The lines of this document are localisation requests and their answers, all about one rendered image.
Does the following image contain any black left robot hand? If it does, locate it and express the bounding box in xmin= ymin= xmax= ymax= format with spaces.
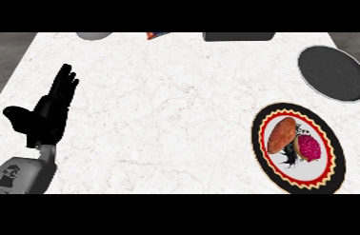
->
xmin=2 ymin=63 xmax=80 ymax=149

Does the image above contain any pink frosted cupcake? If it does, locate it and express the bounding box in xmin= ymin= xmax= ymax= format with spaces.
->
xmin=292 ymin=134 xmax=323 ymax=163

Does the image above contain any black red patterned plate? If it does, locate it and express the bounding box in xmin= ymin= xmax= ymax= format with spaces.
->
xmin=251 ymin=102 xmax=347 ymax=195

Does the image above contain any dark grey pan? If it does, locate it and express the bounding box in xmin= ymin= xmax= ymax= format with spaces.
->
xmin=297 ymin=46 xmax=360 ymax=103

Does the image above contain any grey round object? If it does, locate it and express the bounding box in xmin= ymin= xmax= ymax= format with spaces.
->
xmin=75 ymin=31 xmax=114 ymax=42

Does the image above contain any red blue orange object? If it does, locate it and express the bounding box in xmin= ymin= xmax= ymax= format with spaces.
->
xmin=145 ymin=31 xmax=171 ymax=41

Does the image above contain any dark grey flat appliance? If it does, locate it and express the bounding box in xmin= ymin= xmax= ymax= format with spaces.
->
xmin=201 ymin=31 xmax=278 ymax=43

